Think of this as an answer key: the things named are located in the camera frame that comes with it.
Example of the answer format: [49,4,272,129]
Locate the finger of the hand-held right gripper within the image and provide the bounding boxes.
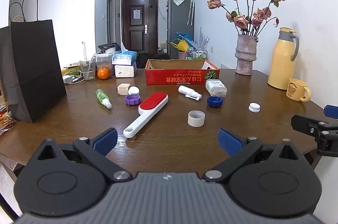
[291,114,338,157]
[323,105,338,120]

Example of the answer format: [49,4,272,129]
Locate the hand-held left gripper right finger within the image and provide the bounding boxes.
[202,128,305,184]

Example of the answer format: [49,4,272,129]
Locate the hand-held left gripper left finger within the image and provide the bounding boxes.
[37,127,132,183]

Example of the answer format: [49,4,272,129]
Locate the white tape roll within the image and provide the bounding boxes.
[188,110,206,127]

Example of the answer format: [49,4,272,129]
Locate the green spray bottle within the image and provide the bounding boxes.
[95,89,113,109]

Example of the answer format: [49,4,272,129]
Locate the blue cap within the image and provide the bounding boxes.
[206,96,224,108]

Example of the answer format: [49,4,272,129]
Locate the purple spiky ball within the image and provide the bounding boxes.
[124,94,142,106]

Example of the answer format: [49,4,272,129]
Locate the small beige box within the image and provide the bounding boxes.
[117,83,130,96]

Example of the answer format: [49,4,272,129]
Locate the clear jar with white lid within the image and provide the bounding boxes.
[205,79,228,97]

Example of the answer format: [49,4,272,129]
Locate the red and white lint brush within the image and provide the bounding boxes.
[123,92,169,138]

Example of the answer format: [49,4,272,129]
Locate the white spray bottle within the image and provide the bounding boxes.
[178,85,202,102]

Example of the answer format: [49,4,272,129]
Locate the red cardboard box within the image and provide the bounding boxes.
[145,59,220,85]

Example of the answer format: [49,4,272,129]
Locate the yellow bear mug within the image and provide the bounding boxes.
[286,78,312,102]

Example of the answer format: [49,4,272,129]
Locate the orange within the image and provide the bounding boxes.
[97,68,110,80]

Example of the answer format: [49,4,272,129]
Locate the purple tissue pack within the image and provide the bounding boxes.
[114,61,137,78]

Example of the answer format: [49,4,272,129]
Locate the clear glass cup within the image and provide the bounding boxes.
[79,59,96,81]

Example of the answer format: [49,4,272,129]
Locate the clear food container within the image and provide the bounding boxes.
[94,52,116,76]

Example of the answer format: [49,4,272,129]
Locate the blue tissue pack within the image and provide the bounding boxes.
[112,42,138,66]

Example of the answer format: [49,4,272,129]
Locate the pink stone vase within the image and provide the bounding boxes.
[235,34,258,76]

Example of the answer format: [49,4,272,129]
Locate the black and white rice cooker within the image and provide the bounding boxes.
[98,43,121,54]

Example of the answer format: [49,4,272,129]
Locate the metal trolley with bottles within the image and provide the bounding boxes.
[189,48,208,61]

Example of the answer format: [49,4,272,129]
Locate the colourful snack packets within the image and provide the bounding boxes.
[0,87,17,136]

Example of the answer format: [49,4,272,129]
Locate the black paper bag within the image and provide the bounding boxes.
[8,0,67,123]

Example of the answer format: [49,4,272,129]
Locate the purple feather decoration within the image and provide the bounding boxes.
[197,27,210,50]

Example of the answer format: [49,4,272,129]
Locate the yellow watering can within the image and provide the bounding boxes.
[170,39,189,52]

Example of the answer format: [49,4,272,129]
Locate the dark brown door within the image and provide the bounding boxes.
[121,0,159,57]

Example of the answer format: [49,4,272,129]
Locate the grey interior doorway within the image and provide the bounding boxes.
[107,0,117,45]

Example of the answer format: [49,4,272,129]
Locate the bunch of dried pink roses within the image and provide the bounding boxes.
[207,0,286,37]

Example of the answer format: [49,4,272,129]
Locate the grey fridge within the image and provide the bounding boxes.
[167,0,194,59]

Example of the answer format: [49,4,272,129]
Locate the white charger with cables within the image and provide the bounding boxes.
[63,73,84,84]

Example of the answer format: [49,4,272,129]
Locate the dark paper bag beige handles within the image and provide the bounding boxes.
[0,15,27,108]

